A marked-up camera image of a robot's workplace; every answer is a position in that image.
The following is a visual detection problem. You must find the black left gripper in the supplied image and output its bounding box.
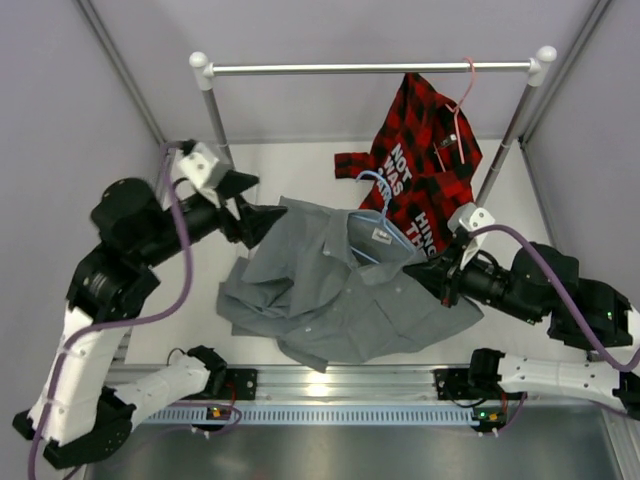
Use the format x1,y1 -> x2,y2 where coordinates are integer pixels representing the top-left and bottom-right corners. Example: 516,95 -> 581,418
136,169 -> 287,269

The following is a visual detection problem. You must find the blue wire hanger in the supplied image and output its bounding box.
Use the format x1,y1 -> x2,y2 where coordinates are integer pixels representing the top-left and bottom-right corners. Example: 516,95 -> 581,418
351,170 -> 417,254

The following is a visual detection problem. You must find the grey button shirt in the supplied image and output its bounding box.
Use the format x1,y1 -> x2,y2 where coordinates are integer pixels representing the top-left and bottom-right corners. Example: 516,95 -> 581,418
216,197 -> 483,372

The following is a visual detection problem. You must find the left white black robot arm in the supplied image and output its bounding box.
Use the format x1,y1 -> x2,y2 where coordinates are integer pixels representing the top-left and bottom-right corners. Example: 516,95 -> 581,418
12,171 -> 285,475

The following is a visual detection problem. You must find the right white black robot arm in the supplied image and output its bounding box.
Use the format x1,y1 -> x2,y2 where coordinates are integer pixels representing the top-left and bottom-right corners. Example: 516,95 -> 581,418
404,243 -> 639,419

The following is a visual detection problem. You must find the red black plaid shirt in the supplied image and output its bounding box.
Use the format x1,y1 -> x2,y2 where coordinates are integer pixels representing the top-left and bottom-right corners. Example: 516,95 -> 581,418
334,73 -> 483,256

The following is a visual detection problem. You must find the silver clothes rack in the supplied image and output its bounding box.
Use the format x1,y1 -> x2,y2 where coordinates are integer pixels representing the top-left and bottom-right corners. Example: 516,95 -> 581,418
189,46 -> 557,205

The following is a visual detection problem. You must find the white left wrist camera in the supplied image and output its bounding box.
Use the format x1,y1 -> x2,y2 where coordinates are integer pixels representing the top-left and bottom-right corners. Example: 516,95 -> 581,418
177,140 -> 233,204

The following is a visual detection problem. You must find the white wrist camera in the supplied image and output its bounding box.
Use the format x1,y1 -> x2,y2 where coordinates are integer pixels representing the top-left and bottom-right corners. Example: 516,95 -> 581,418
177,140 -> 233,204
447,202 -> 495,270

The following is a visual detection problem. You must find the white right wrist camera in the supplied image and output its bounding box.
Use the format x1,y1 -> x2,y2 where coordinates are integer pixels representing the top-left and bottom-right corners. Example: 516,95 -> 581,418
447,202 -> 495,270

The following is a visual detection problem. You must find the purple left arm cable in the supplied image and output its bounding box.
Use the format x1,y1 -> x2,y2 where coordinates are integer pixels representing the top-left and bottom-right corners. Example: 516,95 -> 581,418
27,140 -> 244,480

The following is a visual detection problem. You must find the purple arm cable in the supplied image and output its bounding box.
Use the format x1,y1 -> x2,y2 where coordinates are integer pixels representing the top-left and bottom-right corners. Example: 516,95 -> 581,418
464,224 -> 640,436
27,140 -> 244,480

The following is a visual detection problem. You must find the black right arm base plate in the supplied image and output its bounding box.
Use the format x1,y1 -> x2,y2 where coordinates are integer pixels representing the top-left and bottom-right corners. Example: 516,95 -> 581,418
433,367 -> 503,401

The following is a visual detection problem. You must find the pink wire hanger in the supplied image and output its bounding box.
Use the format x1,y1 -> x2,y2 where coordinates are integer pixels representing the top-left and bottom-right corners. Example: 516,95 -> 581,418
432,57 -> 476,172

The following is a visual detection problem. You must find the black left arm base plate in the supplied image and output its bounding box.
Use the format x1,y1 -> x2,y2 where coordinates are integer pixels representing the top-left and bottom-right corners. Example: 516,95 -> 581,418
215,368 -> 258,401

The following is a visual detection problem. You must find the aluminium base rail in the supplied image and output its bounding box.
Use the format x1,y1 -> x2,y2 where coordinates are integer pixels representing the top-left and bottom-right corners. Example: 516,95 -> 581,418
112,363 -> 626,407

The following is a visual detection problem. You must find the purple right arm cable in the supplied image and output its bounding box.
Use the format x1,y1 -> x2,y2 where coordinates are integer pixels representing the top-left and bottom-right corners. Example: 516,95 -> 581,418
464,224 -> 640,436

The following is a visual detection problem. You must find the slotted grey cable duct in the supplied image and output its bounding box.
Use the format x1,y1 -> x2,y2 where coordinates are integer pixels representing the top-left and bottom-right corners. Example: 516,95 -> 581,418
145,405 -> 479,427

